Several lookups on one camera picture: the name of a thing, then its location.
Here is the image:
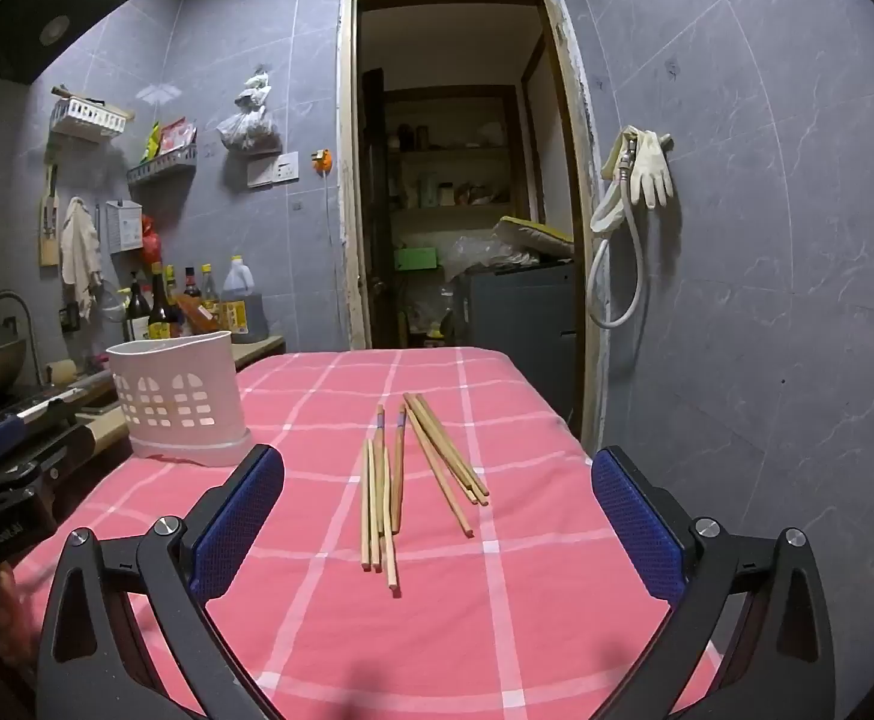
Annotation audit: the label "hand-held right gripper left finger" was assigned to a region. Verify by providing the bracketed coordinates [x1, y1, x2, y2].
[35, 444, 286, 720]

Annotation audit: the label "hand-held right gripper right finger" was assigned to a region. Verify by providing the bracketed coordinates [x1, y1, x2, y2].
[591, 446, 837, 720]

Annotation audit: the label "white perforated utensil holder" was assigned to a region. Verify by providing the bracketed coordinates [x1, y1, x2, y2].
[107, 330, 252, 468]

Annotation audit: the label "pile of wooden chopsticks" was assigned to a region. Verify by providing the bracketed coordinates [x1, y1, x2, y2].
[360, 392, 490, 599]

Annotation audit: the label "curved metal faucet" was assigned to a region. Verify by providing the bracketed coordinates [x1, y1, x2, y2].
[0, 291, 42, 388]

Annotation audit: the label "pink checked tablecloth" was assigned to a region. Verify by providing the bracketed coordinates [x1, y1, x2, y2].
[13, 347, 723, 720]

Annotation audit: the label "mesh strainer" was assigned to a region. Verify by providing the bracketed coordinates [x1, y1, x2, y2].
[98, 281, 127, 325]

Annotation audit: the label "dark bottle white label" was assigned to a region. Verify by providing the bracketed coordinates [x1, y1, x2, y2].
[125, 273, 151, 343]

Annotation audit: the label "dark bottle yellow label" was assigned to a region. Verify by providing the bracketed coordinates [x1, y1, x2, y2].
[148, 262, 184, 341]

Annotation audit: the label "white hanging towel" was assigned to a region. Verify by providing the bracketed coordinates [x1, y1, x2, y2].
[60, 196, 103, 320]

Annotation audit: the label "large cooking oil jug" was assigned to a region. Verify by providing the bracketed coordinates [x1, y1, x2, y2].
[221, 255, 268, 343]

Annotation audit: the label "hanging wooden board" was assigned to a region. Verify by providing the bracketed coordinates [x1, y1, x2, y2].
[38, 165, 60, 268]

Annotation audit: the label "grey cabinet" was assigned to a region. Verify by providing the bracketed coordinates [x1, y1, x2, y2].
[456, 262, 582, 422]

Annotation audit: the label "yellow edged cushion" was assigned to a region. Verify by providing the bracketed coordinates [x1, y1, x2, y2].
[498, 215, 577, 257]

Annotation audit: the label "crumpled clear plastic sheet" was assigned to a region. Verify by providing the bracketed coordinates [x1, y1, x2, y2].
[441, 235, 540, 280]

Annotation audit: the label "red snack packet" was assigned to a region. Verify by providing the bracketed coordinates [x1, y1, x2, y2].
[159, 118, 196, 158]

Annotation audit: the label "pale rubber gloves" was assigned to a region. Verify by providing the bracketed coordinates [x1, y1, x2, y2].
[627, 129, 675, 210]

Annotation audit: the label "hanging clear plastic bag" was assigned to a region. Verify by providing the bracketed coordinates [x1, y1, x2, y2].
[215, 71, 283, 155]

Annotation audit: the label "back room wooden shelf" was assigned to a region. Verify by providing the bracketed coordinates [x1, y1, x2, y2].
[383, 86, 529, 242]

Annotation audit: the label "grey metal wall box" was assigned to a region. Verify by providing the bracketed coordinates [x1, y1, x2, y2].
[105, 199, 144, 253]

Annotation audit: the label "grey wall rack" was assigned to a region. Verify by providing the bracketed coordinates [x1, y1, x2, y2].
[128, 146, 199, 185]

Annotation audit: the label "white wall basket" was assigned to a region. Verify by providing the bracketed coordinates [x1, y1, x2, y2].
[50, 86, 134, 140]

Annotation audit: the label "white wall socket panel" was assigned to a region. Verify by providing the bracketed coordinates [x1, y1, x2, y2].
[247, 151, 301, 189]

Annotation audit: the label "wooden door frame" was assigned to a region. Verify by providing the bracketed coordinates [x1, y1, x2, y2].
[336, 0, 612, 452]

